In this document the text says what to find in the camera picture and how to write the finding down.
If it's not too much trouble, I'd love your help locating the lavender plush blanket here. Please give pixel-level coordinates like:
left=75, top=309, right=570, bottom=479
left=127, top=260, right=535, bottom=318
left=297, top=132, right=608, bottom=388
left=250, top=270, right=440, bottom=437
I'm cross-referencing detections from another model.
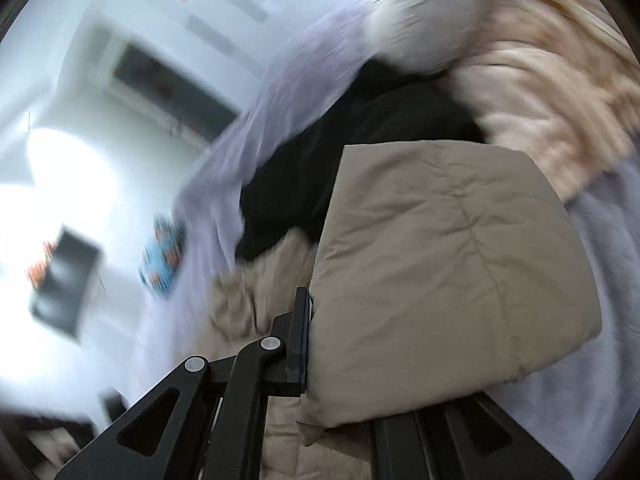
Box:
left=129, top=0, right=640, bottom=461

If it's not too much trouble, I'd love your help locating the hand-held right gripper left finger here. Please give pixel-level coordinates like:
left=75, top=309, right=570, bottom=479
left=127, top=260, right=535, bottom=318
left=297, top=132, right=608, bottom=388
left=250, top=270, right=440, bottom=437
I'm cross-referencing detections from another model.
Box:
left=54, top=287, right=314, bottom=480

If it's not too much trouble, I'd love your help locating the beige puffer jacket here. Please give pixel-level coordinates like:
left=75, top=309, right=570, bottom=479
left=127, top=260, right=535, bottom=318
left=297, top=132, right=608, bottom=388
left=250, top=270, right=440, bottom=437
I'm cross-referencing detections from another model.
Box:
left=192, top=141, right=602, bottom=480

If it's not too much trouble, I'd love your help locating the blue patterned cloth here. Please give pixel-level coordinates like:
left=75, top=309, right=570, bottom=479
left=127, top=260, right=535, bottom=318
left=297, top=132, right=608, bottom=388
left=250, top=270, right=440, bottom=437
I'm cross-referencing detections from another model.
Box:
left=138, top=214, right=189, bottom=302

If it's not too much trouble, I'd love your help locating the black box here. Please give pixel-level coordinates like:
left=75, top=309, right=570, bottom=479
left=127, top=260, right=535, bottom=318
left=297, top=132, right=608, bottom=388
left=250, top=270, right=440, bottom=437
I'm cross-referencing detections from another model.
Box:
left=28, top=226, right=104, bottom=337

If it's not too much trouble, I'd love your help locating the dark wall frame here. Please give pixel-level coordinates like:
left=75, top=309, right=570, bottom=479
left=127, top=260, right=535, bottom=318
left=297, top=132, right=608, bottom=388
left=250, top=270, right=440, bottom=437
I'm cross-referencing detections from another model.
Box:
left=112, top=42, right=240, bottom=147

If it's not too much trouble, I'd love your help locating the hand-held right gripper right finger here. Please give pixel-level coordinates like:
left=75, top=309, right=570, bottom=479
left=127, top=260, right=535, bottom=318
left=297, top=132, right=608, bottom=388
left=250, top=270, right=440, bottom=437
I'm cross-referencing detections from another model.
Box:
left=369, top=392, right=577, bottom=480

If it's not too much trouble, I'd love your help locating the black cloth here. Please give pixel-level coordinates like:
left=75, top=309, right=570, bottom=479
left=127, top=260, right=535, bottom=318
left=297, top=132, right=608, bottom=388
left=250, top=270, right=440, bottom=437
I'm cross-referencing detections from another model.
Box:
left=235, top=58, right=487, bottom=263

